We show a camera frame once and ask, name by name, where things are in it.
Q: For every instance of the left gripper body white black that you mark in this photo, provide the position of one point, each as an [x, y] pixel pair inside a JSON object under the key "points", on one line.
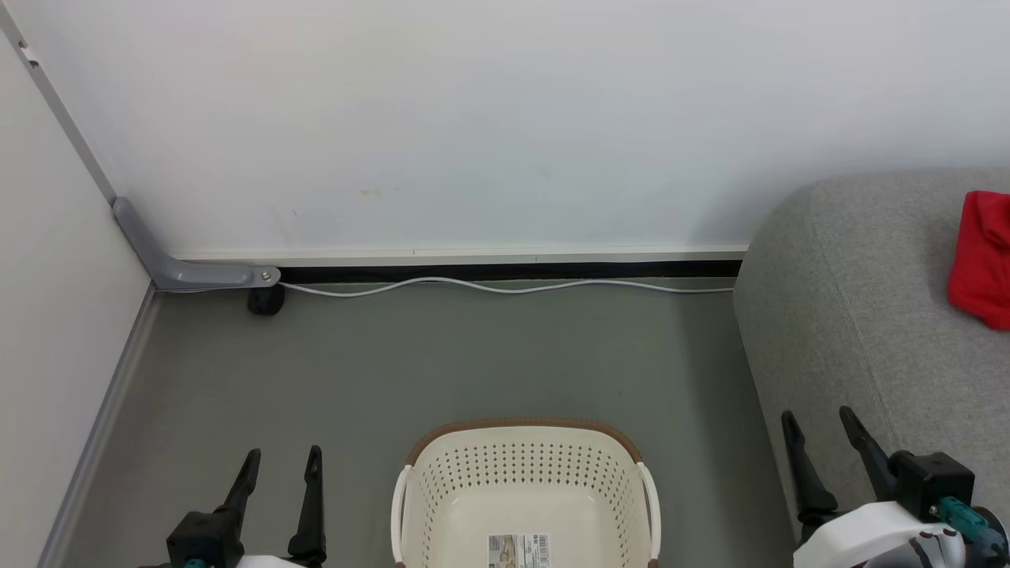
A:
{"points": [[201, 540]]}

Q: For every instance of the grey angled metal bracket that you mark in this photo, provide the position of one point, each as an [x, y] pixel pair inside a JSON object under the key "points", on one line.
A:
{"points": [[197, 274]]}

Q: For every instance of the printed barcode label sticker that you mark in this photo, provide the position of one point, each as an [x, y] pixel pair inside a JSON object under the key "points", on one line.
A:
{"points": [[518, 551]]}

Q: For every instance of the grey aluminium partition frame strip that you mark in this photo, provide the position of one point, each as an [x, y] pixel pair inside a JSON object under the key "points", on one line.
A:
{"points": [[63, 118]]}

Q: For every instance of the grey floor skirting strip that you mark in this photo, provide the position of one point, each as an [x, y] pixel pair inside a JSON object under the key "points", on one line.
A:
{"points": [[95, 442]]}

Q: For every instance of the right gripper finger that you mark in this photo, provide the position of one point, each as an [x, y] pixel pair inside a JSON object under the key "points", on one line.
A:
{"points": [[872, 461], [809, 489]]}

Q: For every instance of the cream perforated laundry basket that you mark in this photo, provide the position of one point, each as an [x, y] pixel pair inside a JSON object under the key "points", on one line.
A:
{"points": [[473, 513]]}

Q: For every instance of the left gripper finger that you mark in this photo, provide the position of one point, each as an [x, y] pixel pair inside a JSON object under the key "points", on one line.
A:
{"points": [[243, 489], [312, 521]]}

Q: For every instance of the white and black baseboard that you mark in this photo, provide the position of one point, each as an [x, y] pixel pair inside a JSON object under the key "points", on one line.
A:
{"points": [[473, 264]]}

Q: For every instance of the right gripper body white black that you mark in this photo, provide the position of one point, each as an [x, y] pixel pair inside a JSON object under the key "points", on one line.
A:
{"points": [[931, 481]]}

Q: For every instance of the grey fabric sofa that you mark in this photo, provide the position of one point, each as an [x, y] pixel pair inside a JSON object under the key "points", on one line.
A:
{"points": [[868, 315]]}

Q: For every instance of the black caster wheel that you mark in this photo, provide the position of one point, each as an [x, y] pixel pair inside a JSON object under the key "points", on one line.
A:
{"points": [[266, 300]]}

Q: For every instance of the red clothing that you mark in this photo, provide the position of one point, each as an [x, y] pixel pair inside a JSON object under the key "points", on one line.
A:
{"points": [[982, 260]]}

